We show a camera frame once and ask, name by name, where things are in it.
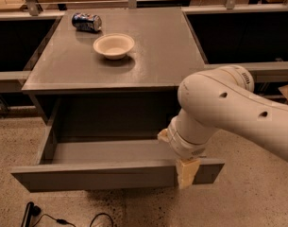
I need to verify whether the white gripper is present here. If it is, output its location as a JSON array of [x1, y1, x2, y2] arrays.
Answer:
[[157, 116, 209, 189]]

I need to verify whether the grey top drawer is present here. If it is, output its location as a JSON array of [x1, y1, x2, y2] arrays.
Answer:
[[10, 125, 226, 193]]

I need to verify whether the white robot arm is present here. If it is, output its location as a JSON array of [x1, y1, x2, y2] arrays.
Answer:
[[158, 65, 288, 189]]

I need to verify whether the grey drawer cabinet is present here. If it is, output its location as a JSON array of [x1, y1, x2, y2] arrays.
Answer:
[[23, 8, 204, 142]]

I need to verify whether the white paper bowl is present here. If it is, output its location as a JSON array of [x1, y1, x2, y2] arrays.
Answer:
[[93, 33, 135, 60]]

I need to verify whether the black power adapter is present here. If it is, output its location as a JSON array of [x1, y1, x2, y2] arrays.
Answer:
[[21, 201, 41, 227]]

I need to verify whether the blue soda can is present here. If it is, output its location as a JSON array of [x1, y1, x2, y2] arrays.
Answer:
[[72, 12, 102, 32]]

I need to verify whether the grey metal railing frame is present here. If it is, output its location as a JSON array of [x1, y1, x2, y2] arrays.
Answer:
[[0, 0, 288, 116]]

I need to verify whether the black cable on floor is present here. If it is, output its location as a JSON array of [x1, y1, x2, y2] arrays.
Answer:
[[0, 212, 115, 227]]

